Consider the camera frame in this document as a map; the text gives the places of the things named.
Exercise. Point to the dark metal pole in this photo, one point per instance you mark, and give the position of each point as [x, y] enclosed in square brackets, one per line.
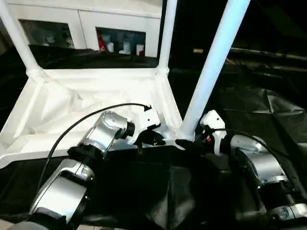
[268, 53]

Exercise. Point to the white glass-door cabinet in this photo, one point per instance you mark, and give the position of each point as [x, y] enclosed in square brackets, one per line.
[115, 16]

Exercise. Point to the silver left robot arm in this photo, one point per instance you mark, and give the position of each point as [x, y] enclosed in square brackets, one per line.
[103, 134]

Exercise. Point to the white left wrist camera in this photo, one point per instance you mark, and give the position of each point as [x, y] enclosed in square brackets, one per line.
[146, 119]

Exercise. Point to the white plastic table leg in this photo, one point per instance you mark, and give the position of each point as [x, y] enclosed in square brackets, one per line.
[213, 60]
[168, 31]
[19, 36]

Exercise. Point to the black mat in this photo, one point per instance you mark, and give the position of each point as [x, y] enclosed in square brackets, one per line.
[239, 107]

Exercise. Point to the white plastic table top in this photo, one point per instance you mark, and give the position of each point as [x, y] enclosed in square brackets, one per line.
[84, 91]

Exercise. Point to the small tan label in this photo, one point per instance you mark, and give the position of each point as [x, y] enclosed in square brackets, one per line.
[198, 50]

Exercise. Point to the red bottle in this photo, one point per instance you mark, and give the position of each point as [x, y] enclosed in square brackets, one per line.
[102, 42]

